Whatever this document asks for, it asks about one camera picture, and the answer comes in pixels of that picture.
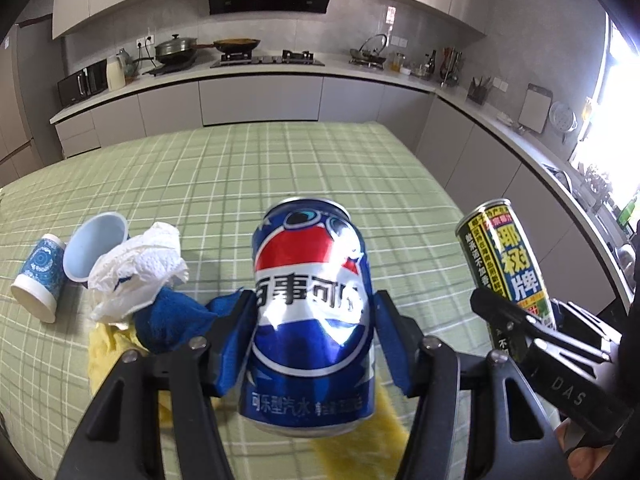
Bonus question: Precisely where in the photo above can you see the black utensil holder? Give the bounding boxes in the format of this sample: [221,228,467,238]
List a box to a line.
[466,77,492,106]

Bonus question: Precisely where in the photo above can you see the person's right hand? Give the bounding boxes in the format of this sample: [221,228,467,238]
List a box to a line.
[554,418,614,479]

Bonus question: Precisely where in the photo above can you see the lower kitchen cabinets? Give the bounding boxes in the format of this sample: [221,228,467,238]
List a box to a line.
[53,74,629,325]

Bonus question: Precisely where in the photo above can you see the black pot with lid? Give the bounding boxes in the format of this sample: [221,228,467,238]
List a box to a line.
[155,34,198,65]

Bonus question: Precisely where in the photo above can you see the yellow cloth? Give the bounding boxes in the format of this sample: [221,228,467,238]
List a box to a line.
[87,320,408,479]

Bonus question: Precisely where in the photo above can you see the steel sink bowl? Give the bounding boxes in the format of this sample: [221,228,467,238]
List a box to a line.
[614,243,636,282]

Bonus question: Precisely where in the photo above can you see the frying pan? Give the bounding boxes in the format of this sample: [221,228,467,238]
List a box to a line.
[195,38,260,54]

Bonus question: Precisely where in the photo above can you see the gas stove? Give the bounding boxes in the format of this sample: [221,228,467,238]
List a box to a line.
[212,50,323,68]

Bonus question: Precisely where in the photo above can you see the black microwave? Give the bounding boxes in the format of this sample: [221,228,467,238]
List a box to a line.
[58,58,107,108]

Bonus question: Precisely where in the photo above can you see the green yellow drink can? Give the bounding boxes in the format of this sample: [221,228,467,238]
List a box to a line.
[456,198,556,328]

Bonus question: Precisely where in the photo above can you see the white cutting board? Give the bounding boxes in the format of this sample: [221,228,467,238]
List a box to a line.
[518,84,553,134]

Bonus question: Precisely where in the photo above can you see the white tissue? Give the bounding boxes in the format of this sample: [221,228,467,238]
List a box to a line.
[88,222,190,324]

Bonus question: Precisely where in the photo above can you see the blue cloth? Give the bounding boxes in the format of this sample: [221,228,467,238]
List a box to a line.
[132,287,243,354]

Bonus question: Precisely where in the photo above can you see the white kettle jug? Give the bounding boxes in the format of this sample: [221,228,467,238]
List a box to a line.
[105,55,126,91]

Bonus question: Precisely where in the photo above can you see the green checkered tablecloth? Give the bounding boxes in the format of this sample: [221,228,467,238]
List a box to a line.
[1,122,490,479]

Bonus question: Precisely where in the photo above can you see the beige refrigerator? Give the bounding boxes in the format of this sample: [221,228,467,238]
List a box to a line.
[1,15,64,185]

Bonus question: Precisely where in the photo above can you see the blue Pepsi can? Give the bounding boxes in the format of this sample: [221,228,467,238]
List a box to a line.
[239,197,375,438]

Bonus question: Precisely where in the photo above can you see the blue patterned paper cup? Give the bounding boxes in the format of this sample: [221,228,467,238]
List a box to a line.
[11,233,66,324]

